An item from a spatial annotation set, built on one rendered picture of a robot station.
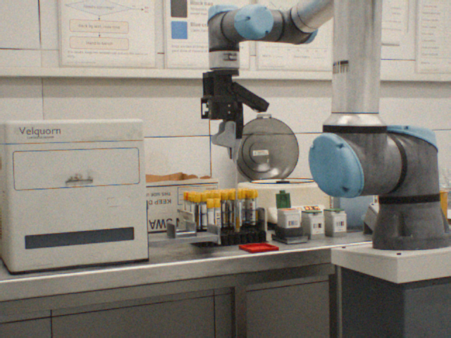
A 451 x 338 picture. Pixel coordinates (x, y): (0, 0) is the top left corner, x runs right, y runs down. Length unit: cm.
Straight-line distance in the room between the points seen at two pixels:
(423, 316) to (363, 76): 44
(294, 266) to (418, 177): 39
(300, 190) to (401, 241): 65
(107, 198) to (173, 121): 76
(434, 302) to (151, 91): 116
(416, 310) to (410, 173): 25
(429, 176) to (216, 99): 54
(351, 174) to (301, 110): 114
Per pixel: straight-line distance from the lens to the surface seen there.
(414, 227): 127
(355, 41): 119
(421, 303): 124
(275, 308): 231
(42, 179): 135
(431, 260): 123
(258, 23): 148
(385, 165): 121
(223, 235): 158
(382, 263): 121
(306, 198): 187
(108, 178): 137
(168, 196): 172
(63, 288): 134
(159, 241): 143
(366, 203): 179
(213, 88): 158
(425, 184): 128
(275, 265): 149
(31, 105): 199
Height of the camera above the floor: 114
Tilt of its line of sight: 3 degrees down
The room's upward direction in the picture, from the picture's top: 1 degrees counter-clockwise
